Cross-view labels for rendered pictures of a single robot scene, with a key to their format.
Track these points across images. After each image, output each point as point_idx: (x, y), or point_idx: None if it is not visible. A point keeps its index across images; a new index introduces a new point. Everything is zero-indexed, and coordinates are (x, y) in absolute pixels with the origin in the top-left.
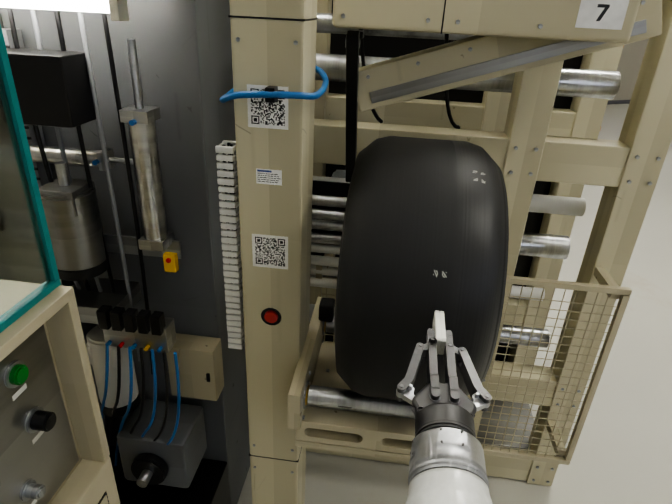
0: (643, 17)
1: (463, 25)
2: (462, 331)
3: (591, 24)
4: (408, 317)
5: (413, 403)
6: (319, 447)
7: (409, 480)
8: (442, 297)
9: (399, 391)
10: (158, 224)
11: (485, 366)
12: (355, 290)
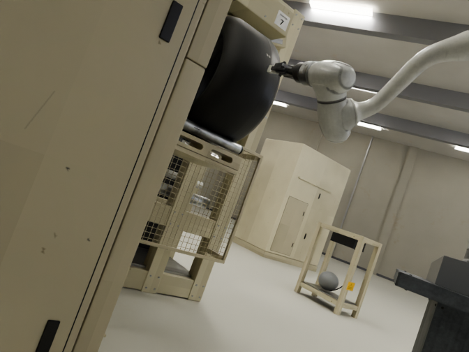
0: (282, 38)
1: (243, 1)
2: (273, 79)
3: (278, 24)
4: (258, 66)
5: (291, 65)
6: (180, 149)
7: (308, 68)
8: (269, 63)
9: (285, 62)
10: None
11: (270, 105)
12: (241, 49)
